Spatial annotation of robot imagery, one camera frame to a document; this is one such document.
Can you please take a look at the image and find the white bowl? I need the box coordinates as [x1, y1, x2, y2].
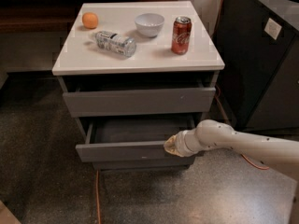
[135, 13, 164, 37]

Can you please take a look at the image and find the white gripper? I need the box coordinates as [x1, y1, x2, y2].
[164, 130, 203, 157]

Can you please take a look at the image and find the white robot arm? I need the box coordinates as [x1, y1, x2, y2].
[164, 119, 299, 224]

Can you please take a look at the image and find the red coke can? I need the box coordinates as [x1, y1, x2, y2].
[171, 16, 192, 55]

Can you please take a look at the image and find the white wall outlet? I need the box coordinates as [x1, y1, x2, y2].
[264, 18, 282, 40]

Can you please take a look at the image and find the grey top drawer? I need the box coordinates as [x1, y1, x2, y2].
[63, 87, 216, 117]

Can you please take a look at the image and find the orange fruit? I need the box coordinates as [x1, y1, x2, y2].
[82, 12, 98, 29]

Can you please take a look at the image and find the black counter cabinet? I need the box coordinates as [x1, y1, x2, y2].
[213, 0, 299, 131]

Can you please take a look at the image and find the grey cabinet with white top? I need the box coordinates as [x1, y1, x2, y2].
[51, 1, 226, 173]

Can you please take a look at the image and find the orange extension cable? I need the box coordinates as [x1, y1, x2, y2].
[95, 0, 270, 224]

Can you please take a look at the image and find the clear plastic water bottle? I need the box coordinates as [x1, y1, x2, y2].
[94, 31, 136, 57]

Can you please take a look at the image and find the dark wooden bench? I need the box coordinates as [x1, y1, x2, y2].
[0, 0, 177, 34]

